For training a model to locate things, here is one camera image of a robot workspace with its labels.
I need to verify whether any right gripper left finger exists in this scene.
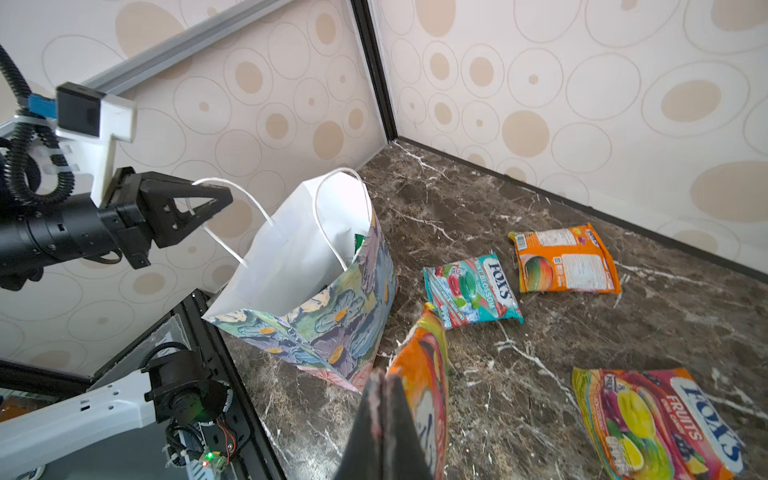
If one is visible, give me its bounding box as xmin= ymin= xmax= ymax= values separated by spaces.
xmin=334 ymin=370 xmax=384 ymax=479

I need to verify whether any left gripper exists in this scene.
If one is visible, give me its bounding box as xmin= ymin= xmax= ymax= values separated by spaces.
xmin=1 ymin=167 xmax=233 ymax=282

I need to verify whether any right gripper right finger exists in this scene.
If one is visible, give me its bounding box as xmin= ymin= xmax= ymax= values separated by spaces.
xmin=382 ymin=375 xmax=432 ymax=480

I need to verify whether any large orange snack packet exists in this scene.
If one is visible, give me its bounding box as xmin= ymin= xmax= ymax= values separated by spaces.
xmin=387 ymin=303 xmax=448 ymax=479

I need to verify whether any white paper bag colourful print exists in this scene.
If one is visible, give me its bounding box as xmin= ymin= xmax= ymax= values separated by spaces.
xmin=203 ymin=167 xmax=397 ymax=392

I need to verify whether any red yellow Fox's fruits packet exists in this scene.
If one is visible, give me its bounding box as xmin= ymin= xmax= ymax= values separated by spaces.
xmin=572 ymin=368 xmax=744 ymax=479

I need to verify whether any green tea candy packet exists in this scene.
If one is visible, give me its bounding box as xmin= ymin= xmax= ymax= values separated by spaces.
xmin=354 ymin=234 xmax=366 ymax=251

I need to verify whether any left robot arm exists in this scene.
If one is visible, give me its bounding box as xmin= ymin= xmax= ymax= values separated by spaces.
xmin=1 ymin=54 xmax=236 ymax=478

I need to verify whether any teal red Fox's packet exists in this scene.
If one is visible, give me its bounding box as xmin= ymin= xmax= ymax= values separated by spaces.
xmin=422 ymin=252 xmax=524 ymax=330

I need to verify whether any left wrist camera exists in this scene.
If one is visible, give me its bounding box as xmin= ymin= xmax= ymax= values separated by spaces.
xmin=27 ymin=82 xmax=137 ymax=206

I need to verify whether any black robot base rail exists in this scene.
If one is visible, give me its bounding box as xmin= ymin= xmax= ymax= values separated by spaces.
xmin=89 ymin=289 xmax=288 ymax=480

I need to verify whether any diagonal aluminium frame bar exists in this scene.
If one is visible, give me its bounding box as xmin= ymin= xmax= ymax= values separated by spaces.
xmin=0 ymin=0 xmax=295 ymax=136

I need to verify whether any left black frame post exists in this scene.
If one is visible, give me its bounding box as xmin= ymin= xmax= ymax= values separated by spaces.
xmin=350 ymin=0 xmax=399 ymax=142

